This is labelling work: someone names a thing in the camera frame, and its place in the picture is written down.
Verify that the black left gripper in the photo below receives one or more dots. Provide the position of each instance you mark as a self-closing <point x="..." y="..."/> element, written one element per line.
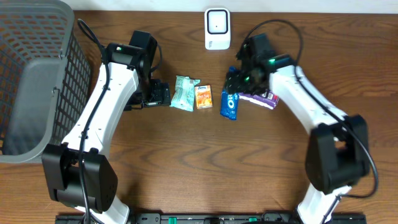
<point x="160" y="94"/>

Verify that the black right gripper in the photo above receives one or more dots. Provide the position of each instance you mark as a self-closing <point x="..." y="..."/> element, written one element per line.
<point x="234" y="82"/>

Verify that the red purple Carefree pack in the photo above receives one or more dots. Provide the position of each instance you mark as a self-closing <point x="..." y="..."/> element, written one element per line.
<point x="268" y="99"/>

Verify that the mint green wipes pack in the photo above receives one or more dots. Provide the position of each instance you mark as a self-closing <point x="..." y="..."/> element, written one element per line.
<point x="184" y="95"/>

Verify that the blue Oreo cookie pack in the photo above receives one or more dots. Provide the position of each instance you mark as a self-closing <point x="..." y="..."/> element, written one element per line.
<point x="229" y="104"/>

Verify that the orange tissue pack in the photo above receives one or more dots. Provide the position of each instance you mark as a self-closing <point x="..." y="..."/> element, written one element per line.
<point x="203" y="97"/>

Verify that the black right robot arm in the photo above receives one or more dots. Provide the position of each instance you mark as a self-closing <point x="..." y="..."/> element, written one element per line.
<point x="337" y="154"/>

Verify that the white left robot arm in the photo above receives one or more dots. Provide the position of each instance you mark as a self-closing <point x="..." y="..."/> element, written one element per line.
<point x="77" y="171"/>

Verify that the white barcode scanner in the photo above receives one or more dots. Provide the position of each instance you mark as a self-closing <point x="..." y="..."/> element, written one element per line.
<point x="217" y="28"/>

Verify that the grey plastic mesh basket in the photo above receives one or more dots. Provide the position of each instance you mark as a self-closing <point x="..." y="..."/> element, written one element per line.
<point x="45" y="78"/>

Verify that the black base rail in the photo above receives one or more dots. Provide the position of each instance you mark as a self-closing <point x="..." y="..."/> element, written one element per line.
<point x="269" y="217"/>

